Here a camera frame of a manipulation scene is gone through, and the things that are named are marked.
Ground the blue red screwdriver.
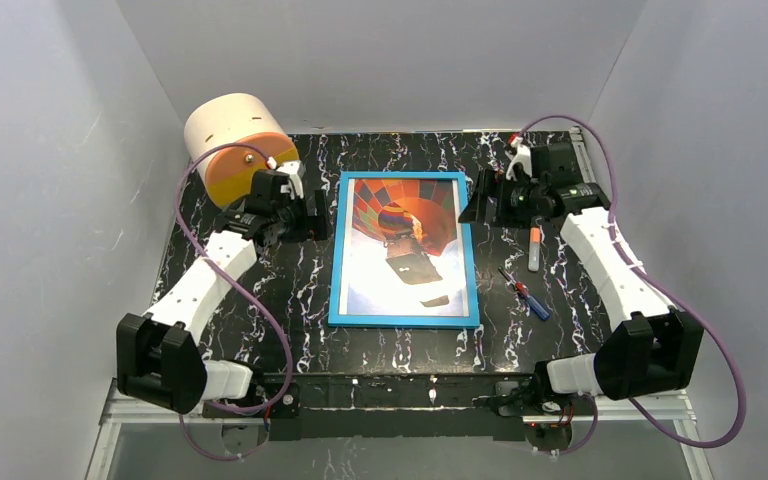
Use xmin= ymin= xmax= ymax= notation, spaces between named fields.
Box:
xmin=498 ymin=266 xmax=551 ymax=322

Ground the blue wooden picture frame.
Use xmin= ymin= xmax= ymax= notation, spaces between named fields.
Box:
xmin=327 ymin=171 xmax=481 ymax=331

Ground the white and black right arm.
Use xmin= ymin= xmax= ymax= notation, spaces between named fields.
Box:
xmin=459 ymin=136 xmax=704 ymax=403

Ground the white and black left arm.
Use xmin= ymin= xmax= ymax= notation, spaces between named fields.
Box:
xmin=116 ymin=161 xmax=329 ymax=414

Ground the hot air balloon photo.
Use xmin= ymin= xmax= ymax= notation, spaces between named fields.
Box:
xmin=344 ymin=178 xmax=472 ymax=317

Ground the white orange-capped marker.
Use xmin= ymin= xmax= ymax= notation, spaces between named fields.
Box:
xmin=527 ymin=226 xmax=542 ymax=272

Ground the white cylindrical drawer box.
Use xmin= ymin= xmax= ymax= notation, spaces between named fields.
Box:
xmin=184 ymin=93 xmax=300 ymax=208

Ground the black front mounting rail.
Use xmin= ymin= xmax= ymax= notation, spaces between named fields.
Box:
xmin=201 ymin=374 xmax=574 ymax=444

